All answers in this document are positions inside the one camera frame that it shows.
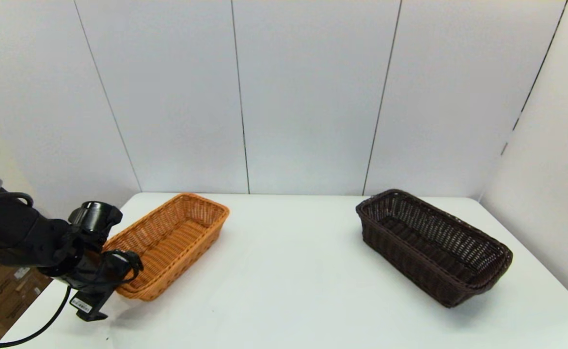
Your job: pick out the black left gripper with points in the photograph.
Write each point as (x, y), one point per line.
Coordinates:
(92, 295)

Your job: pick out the orange wicker basket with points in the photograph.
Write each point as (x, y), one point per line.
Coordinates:
(177, 232)

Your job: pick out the dark brown wicker basket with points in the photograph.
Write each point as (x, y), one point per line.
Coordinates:
(410, 252)

